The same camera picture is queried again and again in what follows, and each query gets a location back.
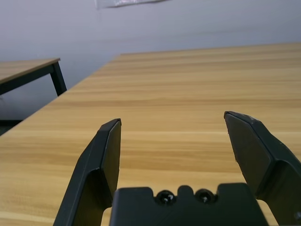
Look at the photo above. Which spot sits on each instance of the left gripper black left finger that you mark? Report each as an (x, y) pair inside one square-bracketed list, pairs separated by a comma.
[(94, 164)]

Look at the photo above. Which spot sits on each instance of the wooden side table black legs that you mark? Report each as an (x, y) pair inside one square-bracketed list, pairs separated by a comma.
[(21, 69)]

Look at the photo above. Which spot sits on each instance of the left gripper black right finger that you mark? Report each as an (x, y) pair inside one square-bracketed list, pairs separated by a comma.
[(263, 160)]

